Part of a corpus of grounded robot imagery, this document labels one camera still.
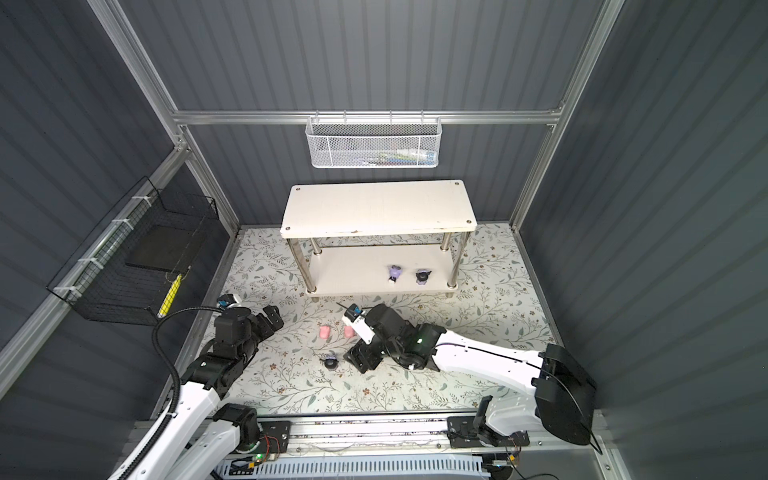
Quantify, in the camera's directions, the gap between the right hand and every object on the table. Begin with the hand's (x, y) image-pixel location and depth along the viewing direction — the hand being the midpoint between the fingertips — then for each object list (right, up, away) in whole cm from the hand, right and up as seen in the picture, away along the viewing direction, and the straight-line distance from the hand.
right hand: (357, 347), depth 76 cm
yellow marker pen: (-43, +14, -7) cm, 46 cm away
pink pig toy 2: (-5, 0, +15) cm, 16 cm away
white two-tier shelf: (+4, +31, +41) cm, 52 cm away
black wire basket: (-56, +20, -5) cm, 59 cm away
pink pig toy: (-12, 0, +15) cm, 19 cm away
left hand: (-26, +7, +5) cm, 28 cm away
